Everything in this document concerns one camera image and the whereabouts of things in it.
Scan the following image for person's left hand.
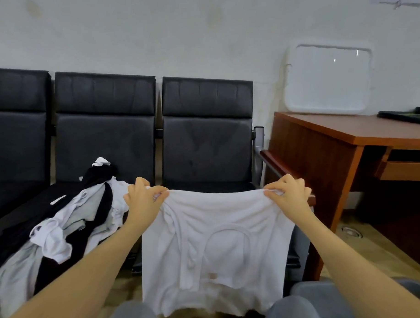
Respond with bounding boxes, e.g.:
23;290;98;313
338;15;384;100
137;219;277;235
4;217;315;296
121;175;172;233

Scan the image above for person's right hand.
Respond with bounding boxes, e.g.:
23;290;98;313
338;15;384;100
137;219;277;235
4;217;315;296
263;172;315;228

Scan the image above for white t-shirt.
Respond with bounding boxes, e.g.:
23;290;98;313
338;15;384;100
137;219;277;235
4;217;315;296
137;184;299;318

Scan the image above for pile of clothes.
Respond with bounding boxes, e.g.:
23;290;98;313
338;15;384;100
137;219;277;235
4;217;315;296
0;155;137;318

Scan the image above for person's left forearm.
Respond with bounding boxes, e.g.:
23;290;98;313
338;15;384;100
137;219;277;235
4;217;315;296
0;221;148;318

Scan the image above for person's right forearm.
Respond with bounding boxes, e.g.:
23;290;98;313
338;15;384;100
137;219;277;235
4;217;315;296
295;210;420;318

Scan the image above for person's blue jeans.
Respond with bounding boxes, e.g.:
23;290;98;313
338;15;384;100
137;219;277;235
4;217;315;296
104;293;325;318

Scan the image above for brown wooden bench armrest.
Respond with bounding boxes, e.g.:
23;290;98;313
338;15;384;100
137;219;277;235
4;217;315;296
259;147;317;209

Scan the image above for round metal floor drain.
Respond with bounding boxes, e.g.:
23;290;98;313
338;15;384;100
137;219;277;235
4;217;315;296
340;225;364;240

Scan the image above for brown wooden desk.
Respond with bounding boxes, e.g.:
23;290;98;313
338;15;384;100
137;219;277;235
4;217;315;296
265;106;420;283

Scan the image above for white plastic tray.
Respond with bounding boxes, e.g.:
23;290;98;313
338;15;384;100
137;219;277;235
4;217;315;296
282;40;376;118

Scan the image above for black board green print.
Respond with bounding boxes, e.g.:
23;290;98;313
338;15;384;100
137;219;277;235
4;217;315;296
376;106;420;128

